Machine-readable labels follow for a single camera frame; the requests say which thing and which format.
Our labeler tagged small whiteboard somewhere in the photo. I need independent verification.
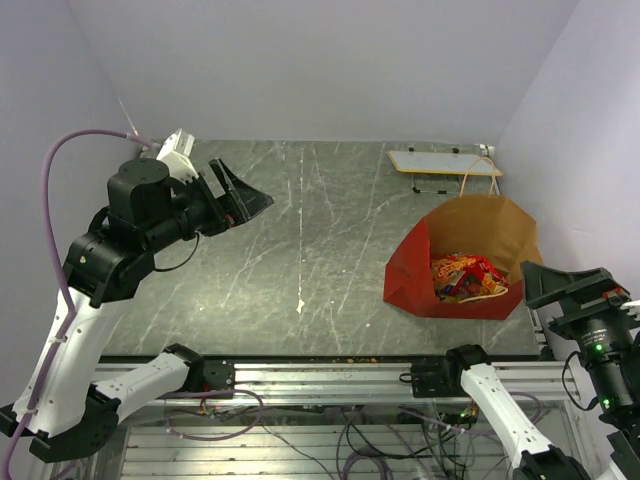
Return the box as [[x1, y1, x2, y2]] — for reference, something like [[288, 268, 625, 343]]
[[387, 150, 503, 177]]

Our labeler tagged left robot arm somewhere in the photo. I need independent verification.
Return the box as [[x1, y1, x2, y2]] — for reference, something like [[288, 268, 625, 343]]
[[1, 159, 273, 463]]

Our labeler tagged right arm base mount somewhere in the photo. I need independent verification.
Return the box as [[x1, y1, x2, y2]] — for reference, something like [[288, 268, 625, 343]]
[[399, 357, 464, 398]]

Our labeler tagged black marker pen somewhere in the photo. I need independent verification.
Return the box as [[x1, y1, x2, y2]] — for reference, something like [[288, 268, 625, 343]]
[[412, 186, 450, 195]]

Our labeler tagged red candy snack bag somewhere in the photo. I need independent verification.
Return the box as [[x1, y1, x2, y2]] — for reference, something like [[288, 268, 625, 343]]
[[430, 253, 509, 303]]

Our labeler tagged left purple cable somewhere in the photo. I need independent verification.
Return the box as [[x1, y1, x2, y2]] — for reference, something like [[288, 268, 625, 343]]
[[0, 128, 162, 480]]

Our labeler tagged aluminium frame rail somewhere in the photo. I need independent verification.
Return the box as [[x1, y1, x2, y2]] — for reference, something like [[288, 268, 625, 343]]
[[89, 360, 581, 406]]

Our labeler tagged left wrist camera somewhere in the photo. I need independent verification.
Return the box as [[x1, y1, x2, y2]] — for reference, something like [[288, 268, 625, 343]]
[[156, 129, 198, 183]]

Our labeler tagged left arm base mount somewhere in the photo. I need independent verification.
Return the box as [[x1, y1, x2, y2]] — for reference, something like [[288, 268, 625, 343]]
[[202, 360, 236, 391]]

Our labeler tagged red paper bag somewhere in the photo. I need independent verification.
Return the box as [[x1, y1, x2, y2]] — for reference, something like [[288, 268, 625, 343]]
[[383, 186, 542, 320]]

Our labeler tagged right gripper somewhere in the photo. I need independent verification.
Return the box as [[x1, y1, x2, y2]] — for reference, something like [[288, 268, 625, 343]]
[[521, 257, 640, 416]]

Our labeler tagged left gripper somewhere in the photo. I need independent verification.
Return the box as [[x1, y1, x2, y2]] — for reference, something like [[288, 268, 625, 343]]
[[144, 156, 274, 252]]

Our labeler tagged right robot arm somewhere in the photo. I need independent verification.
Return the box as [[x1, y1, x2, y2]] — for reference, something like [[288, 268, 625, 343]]
[[400, 261, 639, 479]]

